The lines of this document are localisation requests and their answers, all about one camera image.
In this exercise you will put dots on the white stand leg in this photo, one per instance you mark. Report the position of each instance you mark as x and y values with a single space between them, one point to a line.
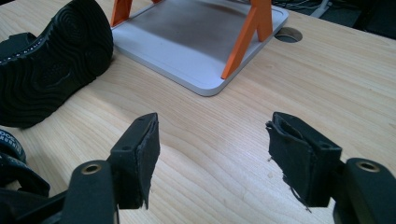
322 7

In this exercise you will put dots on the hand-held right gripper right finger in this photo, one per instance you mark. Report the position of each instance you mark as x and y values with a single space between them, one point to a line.
295 155

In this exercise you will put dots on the grey metal tray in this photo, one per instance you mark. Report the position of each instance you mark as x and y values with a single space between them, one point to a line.
186 40

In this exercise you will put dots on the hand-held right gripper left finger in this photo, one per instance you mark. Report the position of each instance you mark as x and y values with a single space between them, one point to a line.
134 161

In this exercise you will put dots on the black shoe with white lettering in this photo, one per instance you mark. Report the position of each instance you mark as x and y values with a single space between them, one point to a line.
15 168

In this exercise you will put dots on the black shoe with ridged sole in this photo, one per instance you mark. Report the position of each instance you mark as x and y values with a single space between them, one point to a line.
56 65

